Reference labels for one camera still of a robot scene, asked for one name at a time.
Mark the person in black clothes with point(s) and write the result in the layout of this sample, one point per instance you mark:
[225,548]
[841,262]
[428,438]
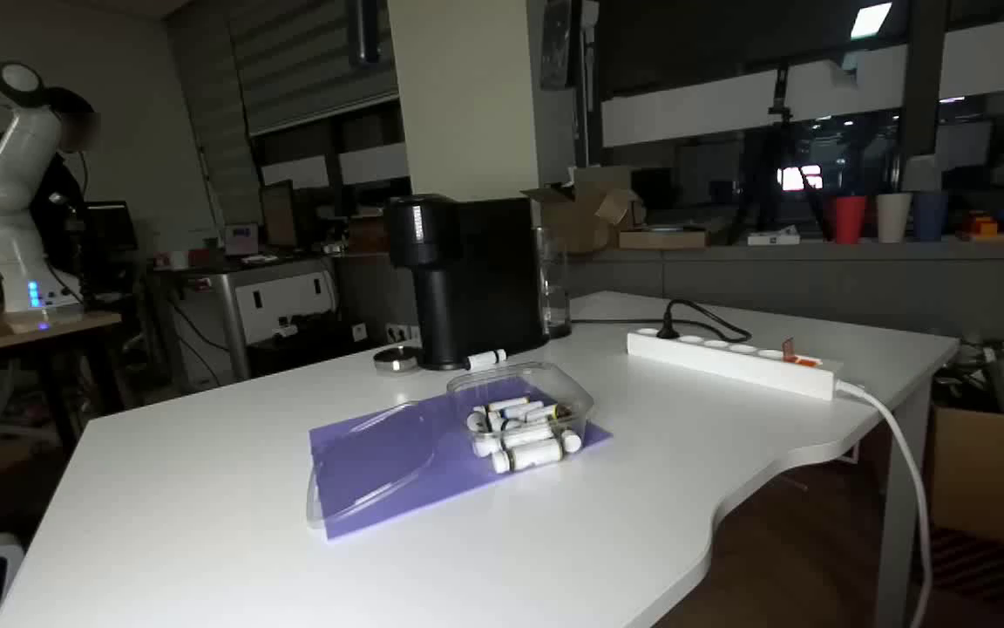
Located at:
[67,194]

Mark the small white object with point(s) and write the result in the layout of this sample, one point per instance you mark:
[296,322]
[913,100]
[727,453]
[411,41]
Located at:
[485,361]

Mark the blue cup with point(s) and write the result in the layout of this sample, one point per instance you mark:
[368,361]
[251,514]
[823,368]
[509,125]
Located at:
[931,215]

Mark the red cup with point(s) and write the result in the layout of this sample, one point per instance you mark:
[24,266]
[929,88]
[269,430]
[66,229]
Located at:
[849,217]

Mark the purple flat mat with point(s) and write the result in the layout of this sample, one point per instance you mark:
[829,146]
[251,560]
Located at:
[411,465]

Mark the black tripod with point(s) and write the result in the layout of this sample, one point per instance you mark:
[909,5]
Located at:
[780,151]

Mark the white power strip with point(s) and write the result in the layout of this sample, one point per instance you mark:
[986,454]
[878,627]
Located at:
[722,359]

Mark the white cup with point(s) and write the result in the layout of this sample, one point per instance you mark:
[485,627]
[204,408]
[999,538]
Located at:
[895,217]

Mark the flat cardboard box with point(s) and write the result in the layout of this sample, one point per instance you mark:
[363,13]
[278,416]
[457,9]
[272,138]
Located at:
[663,238]

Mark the black coffee machine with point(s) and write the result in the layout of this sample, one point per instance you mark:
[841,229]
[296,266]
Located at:
[471,280]

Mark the open cardboard box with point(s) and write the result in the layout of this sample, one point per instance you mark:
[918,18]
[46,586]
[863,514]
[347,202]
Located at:
[592,210]

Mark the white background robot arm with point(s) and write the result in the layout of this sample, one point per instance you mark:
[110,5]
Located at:
[14,196]

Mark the large brown cardboard box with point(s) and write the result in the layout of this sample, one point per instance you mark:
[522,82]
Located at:
[995,477]

